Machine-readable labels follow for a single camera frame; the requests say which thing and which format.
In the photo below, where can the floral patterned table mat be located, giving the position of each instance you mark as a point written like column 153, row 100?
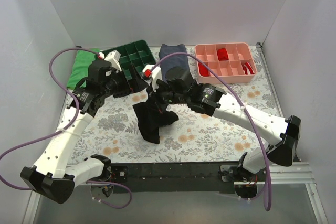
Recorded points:
column 193, row 138

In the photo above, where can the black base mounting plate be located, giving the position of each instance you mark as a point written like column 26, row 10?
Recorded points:
column 174, row 177

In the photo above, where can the rolled red underwear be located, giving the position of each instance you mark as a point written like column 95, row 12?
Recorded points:
column 203, row 71
column 222, row 54

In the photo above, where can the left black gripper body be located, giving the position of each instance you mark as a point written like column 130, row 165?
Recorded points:
column 128, row 83

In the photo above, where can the folded green towel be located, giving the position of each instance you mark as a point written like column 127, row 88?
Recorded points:
column 80, row 67

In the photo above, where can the red white striped underwear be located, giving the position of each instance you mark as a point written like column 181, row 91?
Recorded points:
column 247, row 68

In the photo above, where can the folded grey-blue towel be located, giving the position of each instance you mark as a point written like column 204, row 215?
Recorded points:
column 173, row 61

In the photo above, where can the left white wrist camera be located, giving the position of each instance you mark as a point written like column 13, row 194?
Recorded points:
column 112, row 57

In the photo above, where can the rolled red underwear top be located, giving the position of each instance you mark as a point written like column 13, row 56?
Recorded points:
column 222, row 54

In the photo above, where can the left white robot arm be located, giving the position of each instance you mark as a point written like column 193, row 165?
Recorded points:
column 50, row 175

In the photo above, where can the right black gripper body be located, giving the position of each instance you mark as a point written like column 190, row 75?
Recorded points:
column 159, row 100

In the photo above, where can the green divided organizer tray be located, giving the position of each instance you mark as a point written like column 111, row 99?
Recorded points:
column 136, row 53

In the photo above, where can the rolled red underwear left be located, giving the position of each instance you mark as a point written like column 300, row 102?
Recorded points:
column 203, row 71

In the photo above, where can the black underwear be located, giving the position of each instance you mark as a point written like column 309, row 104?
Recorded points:
column 150, row 122

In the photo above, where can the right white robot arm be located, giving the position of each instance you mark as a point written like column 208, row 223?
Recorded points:
column 281, row 134

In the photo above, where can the pink divided organizer tray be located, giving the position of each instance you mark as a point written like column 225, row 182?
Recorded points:
column 230, row 71

